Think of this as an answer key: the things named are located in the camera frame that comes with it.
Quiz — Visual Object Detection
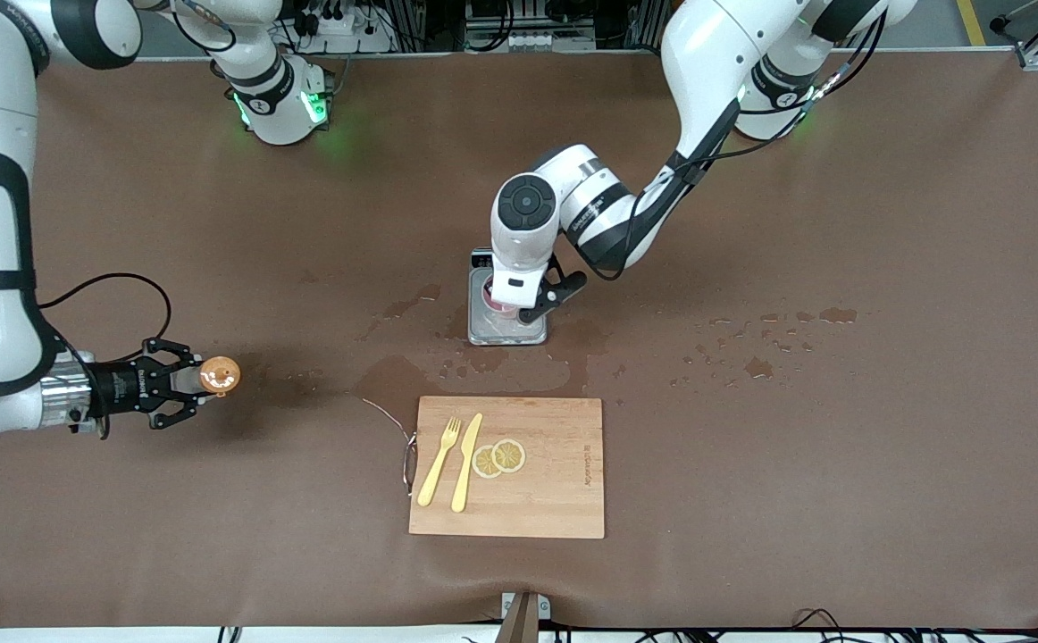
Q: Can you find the clear sauce bottle orange cap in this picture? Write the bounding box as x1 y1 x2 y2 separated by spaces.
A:
171 355 242 398

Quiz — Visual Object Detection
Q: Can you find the pink plastic cup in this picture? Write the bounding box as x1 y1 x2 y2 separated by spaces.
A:
481 272 522 322

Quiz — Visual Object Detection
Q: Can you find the yellow plastic fork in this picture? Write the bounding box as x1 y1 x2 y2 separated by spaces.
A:
417 416 464 508

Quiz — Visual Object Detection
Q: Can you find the yellow plastic knife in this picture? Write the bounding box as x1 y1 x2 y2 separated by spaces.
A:
451 413 484 514

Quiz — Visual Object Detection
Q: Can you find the silver digital kitchen scale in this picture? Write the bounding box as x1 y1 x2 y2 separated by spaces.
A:
467 246 548 347

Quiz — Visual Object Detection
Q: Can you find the white power strip with plugs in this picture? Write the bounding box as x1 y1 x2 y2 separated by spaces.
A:
300 9 395 54

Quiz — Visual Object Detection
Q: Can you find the wooden cutting board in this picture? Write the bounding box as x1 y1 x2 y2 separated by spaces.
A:
408 396 606 539

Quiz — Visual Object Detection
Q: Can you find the white socket strip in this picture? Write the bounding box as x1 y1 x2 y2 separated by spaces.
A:
465 31 596 53

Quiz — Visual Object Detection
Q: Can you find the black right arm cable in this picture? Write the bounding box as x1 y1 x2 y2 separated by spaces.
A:
37 272 172 358

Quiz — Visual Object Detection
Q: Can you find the metal hanging loop with wire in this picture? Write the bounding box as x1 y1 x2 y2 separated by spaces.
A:
356 393 419 497

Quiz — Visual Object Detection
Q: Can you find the front camera mount bracket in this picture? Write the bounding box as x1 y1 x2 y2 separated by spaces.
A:
500 591 552 643

